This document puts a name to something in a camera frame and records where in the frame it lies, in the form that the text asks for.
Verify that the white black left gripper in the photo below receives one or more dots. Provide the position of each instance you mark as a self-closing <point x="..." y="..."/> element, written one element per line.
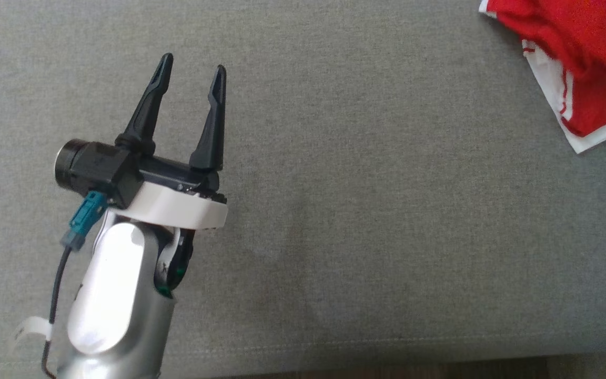
<point x="177" y="208"/>

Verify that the red white-striped basketball shorts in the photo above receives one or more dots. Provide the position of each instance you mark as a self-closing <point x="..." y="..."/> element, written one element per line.
<point x="571" y="26"/>

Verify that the red Bulls basketball jersey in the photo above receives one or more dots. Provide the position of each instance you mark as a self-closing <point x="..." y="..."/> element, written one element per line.
<point x="603" y="100"/>

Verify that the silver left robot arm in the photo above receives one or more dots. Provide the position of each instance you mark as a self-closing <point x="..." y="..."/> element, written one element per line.
<point x="108" y="295"/>

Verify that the grey fabric sofa seat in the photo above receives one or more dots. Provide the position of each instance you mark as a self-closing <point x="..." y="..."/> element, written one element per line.
<point x="361" y="210"/>

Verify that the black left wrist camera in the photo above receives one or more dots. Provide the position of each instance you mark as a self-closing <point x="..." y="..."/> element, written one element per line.
<point x="105" y="168"/>

